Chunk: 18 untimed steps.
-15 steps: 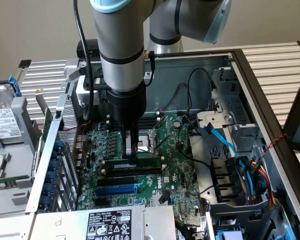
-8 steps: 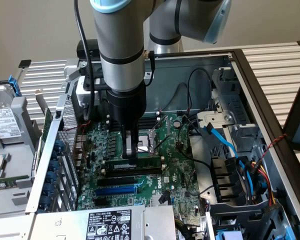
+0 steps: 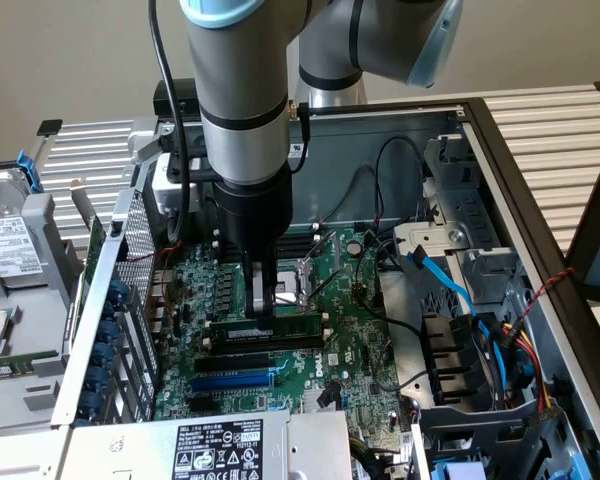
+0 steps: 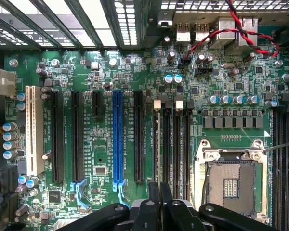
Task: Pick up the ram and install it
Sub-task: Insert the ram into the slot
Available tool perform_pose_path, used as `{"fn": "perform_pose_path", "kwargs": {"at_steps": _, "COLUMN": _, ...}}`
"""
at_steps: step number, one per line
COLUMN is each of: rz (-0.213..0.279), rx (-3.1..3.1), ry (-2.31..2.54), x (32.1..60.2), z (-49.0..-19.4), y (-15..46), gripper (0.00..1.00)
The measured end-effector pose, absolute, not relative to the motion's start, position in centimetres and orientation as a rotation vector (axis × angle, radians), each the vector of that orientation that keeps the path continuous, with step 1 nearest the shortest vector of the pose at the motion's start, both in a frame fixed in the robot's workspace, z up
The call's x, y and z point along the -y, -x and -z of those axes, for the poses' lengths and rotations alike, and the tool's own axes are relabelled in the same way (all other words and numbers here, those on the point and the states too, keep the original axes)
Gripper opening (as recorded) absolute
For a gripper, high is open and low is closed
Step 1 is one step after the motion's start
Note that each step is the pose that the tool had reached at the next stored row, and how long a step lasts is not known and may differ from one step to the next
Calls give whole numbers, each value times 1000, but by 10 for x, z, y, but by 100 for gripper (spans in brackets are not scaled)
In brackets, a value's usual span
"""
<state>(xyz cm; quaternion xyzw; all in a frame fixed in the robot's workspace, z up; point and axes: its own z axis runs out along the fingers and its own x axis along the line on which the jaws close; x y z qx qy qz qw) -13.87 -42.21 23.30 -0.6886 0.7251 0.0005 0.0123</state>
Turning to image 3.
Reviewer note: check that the black box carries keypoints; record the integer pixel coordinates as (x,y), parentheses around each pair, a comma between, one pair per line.
(162,100)

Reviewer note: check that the dark case side panel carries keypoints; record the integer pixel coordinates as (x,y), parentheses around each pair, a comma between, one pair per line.
(587,240)

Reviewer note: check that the silver metal disk bay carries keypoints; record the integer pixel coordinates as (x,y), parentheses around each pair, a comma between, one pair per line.
(480,210)

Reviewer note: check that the black plastic shroud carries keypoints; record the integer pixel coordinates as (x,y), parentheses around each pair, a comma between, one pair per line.
(445,350)

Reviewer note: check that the CPU socket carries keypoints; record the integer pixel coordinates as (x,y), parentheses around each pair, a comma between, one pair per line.
(287,282)

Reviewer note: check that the silver hard disk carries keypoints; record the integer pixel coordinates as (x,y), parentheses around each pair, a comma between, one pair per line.
(5,240)

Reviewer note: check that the short black expansion slot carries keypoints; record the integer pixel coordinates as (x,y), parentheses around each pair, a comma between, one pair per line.
(201,404)

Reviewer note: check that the open PC case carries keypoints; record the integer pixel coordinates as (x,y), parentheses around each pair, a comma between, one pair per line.
(360,150)

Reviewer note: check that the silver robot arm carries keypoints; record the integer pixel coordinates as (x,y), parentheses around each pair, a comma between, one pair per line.
(240,75)

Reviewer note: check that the blue expansion slot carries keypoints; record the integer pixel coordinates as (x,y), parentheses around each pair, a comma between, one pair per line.
(232,383)

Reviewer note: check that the green motherboard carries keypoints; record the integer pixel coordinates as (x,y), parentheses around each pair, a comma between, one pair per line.
(350,320)

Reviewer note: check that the round coin battery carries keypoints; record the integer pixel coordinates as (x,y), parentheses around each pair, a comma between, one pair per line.
(353,246)

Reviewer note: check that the grey power supply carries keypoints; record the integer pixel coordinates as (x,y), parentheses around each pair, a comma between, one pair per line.
(130,450)

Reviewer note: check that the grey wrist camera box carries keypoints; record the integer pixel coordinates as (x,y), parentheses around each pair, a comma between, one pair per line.
(162,192)

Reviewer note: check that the black RAM slot white clips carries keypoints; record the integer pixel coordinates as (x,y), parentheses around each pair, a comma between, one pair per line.
(300,234)
(292,248)
(267,348)

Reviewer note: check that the black angled connector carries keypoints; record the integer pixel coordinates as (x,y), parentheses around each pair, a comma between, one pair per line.
(327,395)

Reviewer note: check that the grey plastic drive cage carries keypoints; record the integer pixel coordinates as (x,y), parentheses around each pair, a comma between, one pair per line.
(480,420)

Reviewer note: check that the silver chipset heatsink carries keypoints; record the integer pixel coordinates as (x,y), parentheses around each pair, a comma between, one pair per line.
(310,400)

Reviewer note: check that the silver socket cover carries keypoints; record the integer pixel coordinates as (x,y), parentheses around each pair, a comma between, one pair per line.
(337,250)

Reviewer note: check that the green graphics card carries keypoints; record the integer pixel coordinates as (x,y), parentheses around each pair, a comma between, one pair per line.
(96,240)

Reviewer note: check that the thin metal locking lever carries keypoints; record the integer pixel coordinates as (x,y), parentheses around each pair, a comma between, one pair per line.
(290,299)

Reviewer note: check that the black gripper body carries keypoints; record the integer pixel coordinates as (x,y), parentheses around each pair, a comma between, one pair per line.
(255,210)

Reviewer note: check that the blue plastic disk bracket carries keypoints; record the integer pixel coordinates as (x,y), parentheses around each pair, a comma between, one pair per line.
(27,172)

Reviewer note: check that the blue card retention clip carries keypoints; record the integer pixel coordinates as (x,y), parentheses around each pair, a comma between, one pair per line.
(107,332)
(96,377)
(121,291)
(108,309)
(89,402)
(102,355)

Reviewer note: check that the long black expansion slot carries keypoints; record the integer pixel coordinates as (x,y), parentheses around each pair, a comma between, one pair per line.
(232,364)

